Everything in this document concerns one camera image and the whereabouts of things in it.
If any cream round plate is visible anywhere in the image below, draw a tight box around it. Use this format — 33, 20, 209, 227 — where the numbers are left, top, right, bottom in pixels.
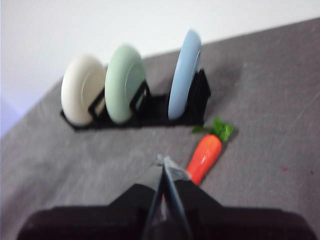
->
60, 53, 107, 125

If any black plate rack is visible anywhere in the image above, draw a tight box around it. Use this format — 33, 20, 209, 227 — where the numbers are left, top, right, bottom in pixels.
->
59, 68, 212, 132

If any orange carrot with green leaves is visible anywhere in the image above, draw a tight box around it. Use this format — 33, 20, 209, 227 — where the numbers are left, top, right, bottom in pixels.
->
186, 117, 235, 186

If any green round plate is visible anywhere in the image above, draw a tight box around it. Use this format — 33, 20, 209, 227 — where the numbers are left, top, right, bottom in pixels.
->
104, 44, 147, 124

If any blue round plate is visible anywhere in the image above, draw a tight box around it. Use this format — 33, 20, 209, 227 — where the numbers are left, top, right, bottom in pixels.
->
167, 28, 203, 120

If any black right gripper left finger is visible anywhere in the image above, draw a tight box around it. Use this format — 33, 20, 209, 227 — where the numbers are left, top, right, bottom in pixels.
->
16, 154, 165, 240

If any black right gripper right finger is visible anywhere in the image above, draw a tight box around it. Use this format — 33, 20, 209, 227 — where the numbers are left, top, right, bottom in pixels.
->
163, 156, 315, 240

